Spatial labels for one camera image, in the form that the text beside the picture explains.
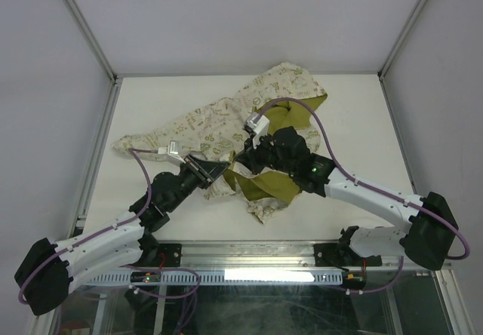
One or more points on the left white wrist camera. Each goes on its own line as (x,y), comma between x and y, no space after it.
(171,153)

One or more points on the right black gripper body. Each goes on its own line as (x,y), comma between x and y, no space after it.
(263,156)

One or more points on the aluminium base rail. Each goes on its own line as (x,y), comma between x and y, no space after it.
(204,255)

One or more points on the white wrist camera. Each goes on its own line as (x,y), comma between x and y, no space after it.
(256,126)
(171,153)

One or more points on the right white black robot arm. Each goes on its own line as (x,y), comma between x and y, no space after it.
(421,228)

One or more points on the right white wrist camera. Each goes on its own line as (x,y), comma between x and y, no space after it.
(256,126)

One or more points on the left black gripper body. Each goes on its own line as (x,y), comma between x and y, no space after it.
(189,177)

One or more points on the white slotted cable duct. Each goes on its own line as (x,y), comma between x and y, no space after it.
(253,276)

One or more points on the cream patterned hooded jacket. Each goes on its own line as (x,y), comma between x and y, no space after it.
(216,130)

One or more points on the right aluminium frame post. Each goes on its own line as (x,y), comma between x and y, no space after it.
(402,38)

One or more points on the left aluminium frame post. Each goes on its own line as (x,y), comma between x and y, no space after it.
(89,37)

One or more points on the aluminium frame post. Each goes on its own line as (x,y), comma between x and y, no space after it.
(89,37)
(402,38)

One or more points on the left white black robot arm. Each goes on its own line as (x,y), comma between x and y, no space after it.
(52,270)

